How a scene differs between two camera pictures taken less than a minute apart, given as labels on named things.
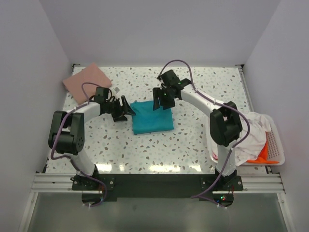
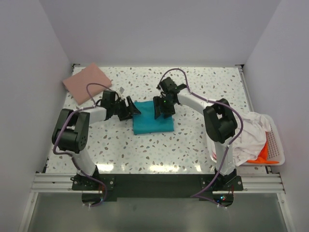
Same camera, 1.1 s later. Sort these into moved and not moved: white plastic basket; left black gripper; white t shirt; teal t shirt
Moved: left black gripper
Not moved: white plastic basket; teal t shirt; white t shirt
